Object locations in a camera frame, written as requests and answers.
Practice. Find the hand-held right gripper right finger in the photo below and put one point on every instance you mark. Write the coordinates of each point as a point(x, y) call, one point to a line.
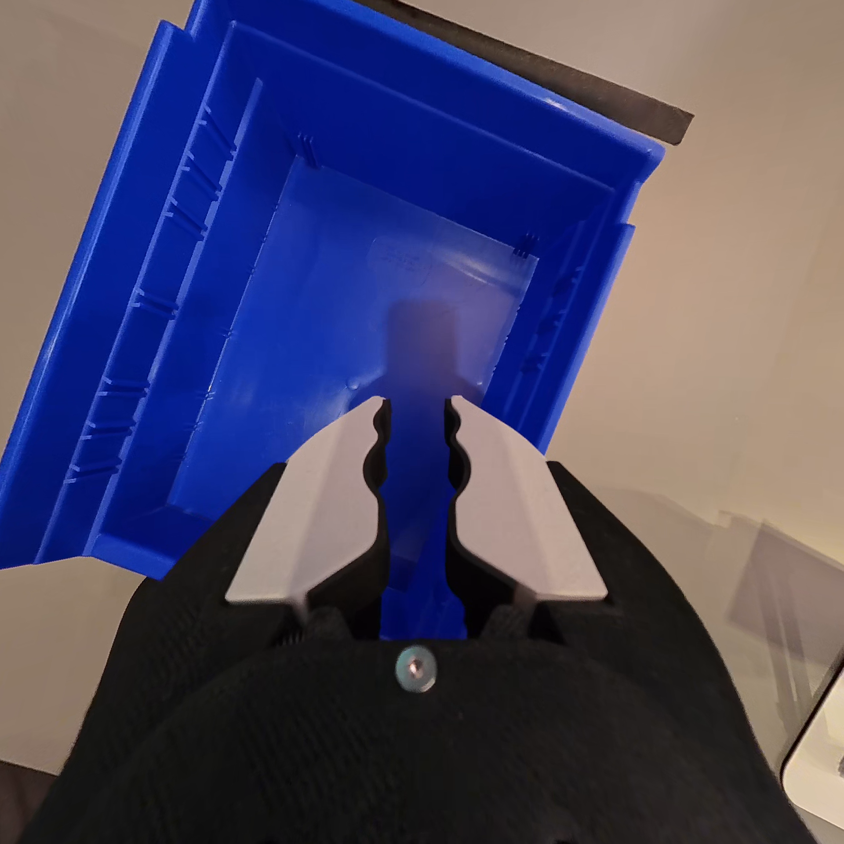
point(528, 528)

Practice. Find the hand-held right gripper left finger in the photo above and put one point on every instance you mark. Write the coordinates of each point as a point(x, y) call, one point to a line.
point(310, 528)

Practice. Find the blue plastic bin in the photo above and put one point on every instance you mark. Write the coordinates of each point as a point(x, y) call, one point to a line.
point(330, 264)

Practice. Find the instruction sheet on stand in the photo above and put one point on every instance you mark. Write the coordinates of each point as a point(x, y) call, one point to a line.
point(818, 752)

